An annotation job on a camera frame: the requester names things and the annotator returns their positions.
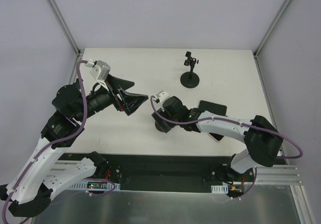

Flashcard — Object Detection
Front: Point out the brown base phone stand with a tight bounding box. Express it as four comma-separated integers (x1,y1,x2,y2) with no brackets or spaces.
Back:
154,122,163,132

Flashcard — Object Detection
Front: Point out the left circuit board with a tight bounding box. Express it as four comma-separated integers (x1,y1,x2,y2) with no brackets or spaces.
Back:
87,181,120,191

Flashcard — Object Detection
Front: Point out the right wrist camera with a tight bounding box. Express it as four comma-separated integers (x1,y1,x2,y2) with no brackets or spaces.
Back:
153,91,170,111

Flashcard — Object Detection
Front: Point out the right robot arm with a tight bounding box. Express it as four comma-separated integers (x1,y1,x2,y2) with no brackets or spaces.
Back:
150,95,283,184

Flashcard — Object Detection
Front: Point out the left aluminium frame post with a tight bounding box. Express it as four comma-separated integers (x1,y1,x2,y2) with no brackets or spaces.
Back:
46,0,81,56

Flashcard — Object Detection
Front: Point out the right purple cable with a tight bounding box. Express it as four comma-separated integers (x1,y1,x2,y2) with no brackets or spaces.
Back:
149,95,304,159

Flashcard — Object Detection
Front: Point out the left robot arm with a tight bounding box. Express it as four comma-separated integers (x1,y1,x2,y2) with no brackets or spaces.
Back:
1,75,148,223

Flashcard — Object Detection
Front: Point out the right aluminium frame post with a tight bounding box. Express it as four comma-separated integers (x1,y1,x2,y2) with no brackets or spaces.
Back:
253,0,293,59

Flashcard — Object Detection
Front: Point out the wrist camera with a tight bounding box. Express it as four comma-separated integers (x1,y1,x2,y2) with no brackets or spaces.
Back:
153,91,170,111
90,60,111,82

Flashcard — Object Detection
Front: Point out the black clamp phone stand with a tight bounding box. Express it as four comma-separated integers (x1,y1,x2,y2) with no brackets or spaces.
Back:
180,51,200,88

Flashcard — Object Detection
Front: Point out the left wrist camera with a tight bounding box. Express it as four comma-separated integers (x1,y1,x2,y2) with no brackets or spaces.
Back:
90,60,111,82

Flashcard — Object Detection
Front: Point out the circuit board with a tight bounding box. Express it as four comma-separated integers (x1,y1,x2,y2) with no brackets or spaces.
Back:
211,183,244,194
87,181,120,191

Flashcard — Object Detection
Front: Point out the right circuit board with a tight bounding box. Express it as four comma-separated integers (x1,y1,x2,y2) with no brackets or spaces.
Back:
211,183,244,194

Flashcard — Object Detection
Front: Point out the phone with pink case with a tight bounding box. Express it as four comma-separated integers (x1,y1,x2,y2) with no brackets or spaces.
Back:
208,133,224,143

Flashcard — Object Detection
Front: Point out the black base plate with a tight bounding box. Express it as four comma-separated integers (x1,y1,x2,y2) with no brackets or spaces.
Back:
75,153,254,192

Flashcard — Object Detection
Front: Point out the phone with clear case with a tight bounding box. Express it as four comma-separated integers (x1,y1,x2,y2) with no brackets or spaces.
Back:
198,100,227,116

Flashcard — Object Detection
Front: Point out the aluminium frame post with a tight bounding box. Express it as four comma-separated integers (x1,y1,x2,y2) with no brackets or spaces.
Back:
46,0,81,56
253,0,293,59

